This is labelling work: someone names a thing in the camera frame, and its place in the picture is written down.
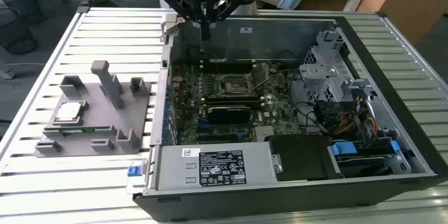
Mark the black plastic shroud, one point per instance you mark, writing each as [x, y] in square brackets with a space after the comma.
[304, 155]

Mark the silver chipset heatsink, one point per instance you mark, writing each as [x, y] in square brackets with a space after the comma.
[264, 132]

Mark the blue case latch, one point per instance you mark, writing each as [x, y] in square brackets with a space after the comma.
[136, 171]

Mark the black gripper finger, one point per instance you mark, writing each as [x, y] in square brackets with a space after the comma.
[179, 3]
[222, 11]

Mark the silver CPU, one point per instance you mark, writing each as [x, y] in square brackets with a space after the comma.
[71, 110]

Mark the blue board connector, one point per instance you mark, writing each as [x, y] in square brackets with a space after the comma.
[242, 137]

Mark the metal locking lever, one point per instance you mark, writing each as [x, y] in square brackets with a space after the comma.
[263, 83]
[218, 69]

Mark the black RAM slot bank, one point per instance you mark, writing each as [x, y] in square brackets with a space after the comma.
[231, 100]
[227, 64]

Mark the wooden cabinet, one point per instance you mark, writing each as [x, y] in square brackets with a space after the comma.
[412, 3]

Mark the grey stand foot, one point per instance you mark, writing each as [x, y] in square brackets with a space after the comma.
[7, 72]

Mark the green motherboard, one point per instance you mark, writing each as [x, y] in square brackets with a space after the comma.
[276, 95]

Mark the metal drive cage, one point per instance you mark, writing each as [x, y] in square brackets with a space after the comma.
[320, 75]

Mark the hard disk in blue carrier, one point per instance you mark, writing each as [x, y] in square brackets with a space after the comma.
[344, 149]

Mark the black graphics card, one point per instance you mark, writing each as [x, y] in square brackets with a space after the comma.
[227, 116]

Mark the green RAM stick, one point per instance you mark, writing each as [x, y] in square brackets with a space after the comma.
[79, 129]

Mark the black PC case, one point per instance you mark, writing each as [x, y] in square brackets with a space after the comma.
[280, 205]

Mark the silver power supply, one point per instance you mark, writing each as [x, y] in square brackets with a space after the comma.
[168, 169]

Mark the grey parts rack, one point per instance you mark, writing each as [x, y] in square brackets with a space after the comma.
[104, 108]

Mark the black mesh waste basket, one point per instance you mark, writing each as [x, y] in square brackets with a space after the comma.
[24, 6]
[18, 35]

